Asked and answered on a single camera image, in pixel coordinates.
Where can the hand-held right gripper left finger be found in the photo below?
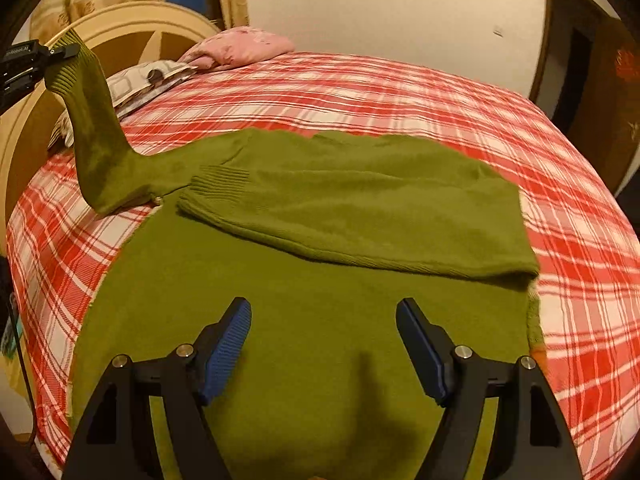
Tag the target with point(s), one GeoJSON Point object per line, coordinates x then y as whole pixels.
{"type": "Point", "coordinates": [225, 355]}

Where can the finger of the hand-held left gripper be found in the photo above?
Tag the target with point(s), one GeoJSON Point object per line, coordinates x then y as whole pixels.
{"type": "Point", "coordinates": [62, 53]}

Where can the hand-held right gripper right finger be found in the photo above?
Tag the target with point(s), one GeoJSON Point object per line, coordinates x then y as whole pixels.
{"type": "Point", "coordinates": [425, 355]}

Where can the green knit sweater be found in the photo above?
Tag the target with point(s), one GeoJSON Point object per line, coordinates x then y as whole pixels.
{"type": "Point", "coordinates": [300, 200]}

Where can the cream wooden headboard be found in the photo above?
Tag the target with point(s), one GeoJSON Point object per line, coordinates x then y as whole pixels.
{"type": "Point", "coordinates": [125, 25]}

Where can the white patterned pillow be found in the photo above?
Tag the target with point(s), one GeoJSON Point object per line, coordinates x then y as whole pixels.
{"type": "Point", "coordinates": [130, 85]}

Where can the pink pillow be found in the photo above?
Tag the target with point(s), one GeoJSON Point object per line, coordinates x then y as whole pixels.
{"type": "Point", "coordinates": [240, 47]}

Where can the red plaid bedsheet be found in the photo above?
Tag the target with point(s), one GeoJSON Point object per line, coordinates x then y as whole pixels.
{"type": "Point", "coordinates": [400, 95]}

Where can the brown wooden door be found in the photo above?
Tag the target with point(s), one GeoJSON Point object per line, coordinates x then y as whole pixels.
{"type": "Point", "coordinates": [605, 100]}

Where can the red paper door decoration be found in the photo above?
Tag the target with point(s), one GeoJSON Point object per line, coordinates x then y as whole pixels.
{"type": "Point", "coordinates": [627, 65]}

